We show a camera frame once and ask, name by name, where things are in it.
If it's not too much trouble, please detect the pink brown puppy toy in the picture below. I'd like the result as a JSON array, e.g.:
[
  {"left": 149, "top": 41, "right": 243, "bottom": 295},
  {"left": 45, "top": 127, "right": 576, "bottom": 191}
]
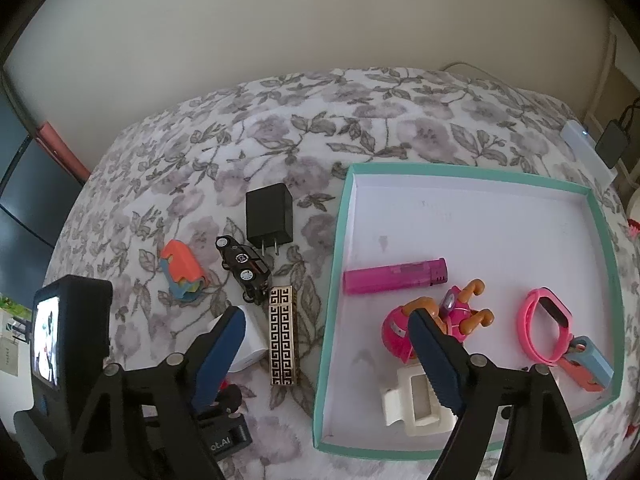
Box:
[{"left": 381, "top": 278, "right": 495, "bottom": 364}]

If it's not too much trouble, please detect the black gold patterned lighter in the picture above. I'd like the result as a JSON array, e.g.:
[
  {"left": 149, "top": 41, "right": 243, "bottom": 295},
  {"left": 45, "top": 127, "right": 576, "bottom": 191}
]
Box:
[{"left": 268, "top": 285, "right": 299, "bottom": 387}]

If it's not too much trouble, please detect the orange blue toy knife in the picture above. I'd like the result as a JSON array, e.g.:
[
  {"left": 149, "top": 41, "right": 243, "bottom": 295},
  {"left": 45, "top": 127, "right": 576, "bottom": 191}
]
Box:
[{"left": 160, "top": 240, "right": 208, "bottom": 302}]

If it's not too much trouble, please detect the pink translucent lighter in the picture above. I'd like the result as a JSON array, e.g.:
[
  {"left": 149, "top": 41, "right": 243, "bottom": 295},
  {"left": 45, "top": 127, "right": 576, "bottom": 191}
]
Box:
[{"left": 343, "top": 258, "right": 448, "bottom": 295}]

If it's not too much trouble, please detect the pink kids smartwatch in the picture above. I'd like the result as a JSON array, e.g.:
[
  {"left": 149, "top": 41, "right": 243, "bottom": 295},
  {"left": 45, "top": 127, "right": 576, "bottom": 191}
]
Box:
[{"left": 515, "top": 287, "right": 573, "bottom": 366}]

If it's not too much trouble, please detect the light blue red toy knife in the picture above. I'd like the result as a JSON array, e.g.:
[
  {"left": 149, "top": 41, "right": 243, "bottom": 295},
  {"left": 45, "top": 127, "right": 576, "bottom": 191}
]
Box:
[{"left": 558, "top": 336, "right": 614, "bottom": 392}]

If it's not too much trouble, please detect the white charger block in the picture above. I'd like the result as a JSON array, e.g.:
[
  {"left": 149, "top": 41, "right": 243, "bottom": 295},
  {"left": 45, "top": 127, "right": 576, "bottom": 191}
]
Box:
[{"left": 229, "top": 304, "right": 268, "bottom": 374}]

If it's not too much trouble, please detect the black toy car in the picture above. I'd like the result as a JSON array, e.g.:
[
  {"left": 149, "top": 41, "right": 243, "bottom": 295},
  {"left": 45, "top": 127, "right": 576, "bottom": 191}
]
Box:
[{"left": 215, "top": 235, "right": 271, "bottom": 306}]

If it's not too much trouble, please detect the black usb charger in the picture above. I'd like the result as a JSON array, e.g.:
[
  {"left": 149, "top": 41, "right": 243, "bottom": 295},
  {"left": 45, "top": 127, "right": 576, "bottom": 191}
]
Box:
[{"left": 245, "top": 182, "right": 293, "bottom": 257}]

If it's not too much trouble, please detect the floral grey white tablecloth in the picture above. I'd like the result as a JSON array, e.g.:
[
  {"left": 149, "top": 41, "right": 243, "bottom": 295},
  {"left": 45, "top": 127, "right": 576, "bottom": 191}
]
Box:
[{"left": 43, "top": 65, "right": 640, "bottom": 480}]

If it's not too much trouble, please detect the teal rimmed white tray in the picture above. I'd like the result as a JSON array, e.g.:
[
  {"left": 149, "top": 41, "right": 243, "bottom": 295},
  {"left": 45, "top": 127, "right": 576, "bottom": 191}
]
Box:
[{"left": 312, "top": 162, "right": 624, "bottom": 460}]

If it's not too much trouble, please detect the dark blue cabinet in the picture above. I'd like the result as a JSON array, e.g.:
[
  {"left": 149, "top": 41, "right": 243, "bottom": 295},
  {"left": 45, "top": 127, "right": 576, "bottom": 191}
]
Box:
[{"left": 0, "top": 94, "right": 81, "bottom": 307}]

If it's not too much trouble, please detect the white power strip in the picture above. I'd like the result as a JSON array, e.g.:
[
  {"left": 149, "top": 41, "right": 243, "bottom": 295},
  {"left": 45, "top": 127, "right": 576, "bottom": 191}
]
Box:
[{"left": 561, "top": 120, "right": 617, "bottom": 188}]

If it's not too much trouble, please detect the black plugged charger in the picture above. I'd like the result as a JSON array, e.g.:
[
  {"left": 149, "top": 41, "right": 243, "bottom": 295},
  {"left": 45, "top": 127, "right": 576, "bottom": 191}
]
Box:
[{"left": 596, "top": 119, "right": 630, "bottom": 169}]

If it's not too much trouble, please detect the pink rolled mat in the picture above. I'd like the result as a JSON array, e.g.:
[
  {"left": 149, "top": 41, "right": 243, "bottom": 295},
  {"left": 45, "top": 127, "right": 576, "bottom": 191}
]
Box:
[{"left": 36, "top": 122, "right": 91, "bottom": 183}]

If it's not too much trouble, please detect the black screen camera box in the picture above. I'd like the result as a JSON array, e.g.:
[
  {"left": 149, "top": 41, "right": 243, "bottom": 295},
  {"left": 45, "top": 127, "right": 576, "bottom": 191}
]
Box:
[{"left": 32, "top": 274, "right": 113, "bottom": 391}]

